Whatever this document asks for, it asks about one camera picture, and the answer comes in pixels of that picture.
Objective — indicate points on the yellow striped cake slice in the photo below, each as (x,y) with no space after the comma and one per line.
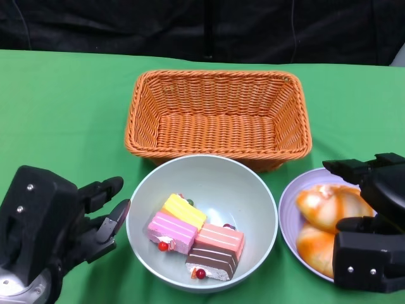
(185,210)

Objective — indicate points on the magenta pink cake slice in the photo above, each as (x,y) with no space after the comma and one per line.
(172,231)

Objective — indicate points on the white object beside curtain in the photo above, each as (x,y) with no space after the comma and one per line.
(399,58)

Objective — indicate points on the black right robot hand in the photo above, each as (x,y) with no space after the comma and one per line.
(373,256)

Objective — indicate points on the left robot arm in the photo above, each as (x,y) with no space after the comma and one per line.
(19,291)

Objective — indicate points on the pale grey-green bowl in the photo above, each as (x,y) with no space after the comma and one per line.
(215,183)

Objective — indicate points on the green tablecloth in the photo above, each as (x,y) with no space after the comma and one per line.
(63,104)

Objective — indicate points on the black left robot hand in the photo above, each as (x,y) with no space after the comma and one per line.
(38,221)

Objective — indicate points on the black backdrop curtain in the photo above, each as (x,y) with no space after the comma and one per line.
(126,28)

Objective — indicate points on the chocolate brown cake slice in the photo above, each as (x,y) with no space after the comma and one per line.
(212,261)

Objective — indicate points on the lilac plate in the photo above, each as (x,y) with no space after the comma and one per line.
(288,215)

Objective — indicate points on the orange wicker basket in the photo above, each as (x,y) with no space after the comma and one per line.
(218,133)

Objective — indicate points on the glazed orange bread roll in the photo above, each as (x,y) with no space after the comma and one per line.
(316,250)
(332,206)

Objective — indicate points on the salmon pink cake slice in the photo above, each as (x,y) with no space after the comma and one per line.
(221,239)

